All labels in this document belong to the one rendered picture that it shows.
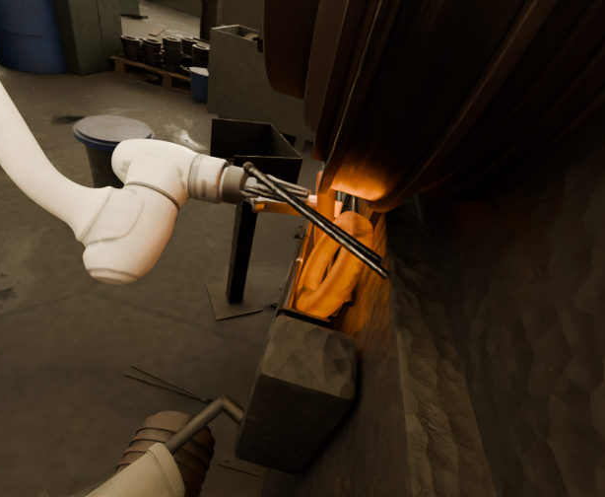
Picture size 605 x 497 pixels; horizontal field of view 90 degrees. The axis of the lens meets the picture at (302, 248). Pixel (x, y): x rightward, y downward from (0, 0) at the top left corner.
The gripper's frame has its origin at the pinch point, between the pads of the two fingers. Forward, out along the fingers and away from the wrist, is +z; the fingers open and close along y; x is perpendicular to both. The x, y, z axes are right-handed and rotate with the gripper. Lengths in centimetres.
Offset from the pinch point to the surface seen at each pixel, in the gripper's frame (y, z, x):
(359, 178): 29.4, 0.0, 19.0
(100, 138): -65, -93, -27
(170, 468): 45.2, -11.1, -7.6
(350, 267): 23.0, 3.8, 4.1
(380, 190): 28.7, 2.4, 18.1
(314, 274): 13.5, 0.6, -6.6
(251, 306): -35, -16, -74
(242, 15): -1005, -288, 0
